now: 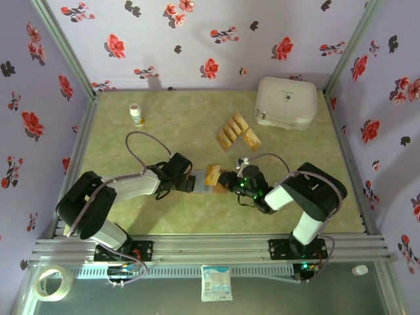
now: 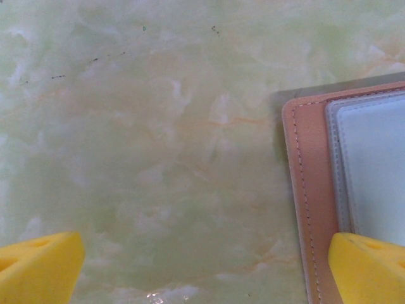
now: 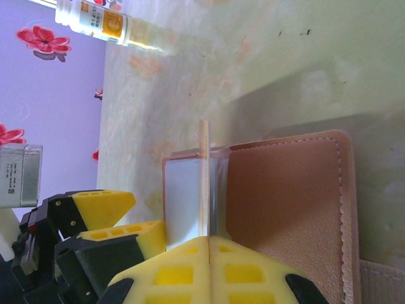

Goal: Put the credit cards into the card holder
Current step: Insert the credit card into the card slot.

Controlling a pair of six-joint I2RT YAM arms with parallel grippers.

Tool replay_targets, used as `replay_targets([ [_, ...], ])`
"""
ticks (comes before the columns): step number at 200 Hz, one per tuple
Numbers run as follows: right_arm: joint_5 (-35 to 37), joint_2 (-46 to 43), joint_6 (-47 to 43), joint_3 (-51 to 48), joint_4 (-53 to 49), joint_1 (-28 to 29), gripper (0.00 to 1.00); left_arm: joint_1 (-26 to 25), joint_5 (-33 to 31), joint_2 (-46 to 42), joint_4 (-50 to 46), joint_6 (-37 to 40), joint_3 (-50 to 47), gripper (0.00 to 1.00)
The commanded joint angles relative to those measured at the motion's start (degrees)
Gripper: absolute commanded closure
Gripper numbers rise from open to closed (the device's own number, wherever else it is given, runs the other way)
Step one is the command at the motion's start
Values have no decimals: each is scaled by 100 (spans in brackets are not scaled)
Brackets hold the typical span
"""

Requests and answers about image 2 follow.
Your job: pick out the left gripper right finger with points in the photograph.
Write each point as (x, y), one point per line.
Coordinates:
(370, 275)

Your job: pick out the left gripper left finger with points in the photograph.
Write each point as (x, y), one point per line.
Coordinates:
(38, 272)

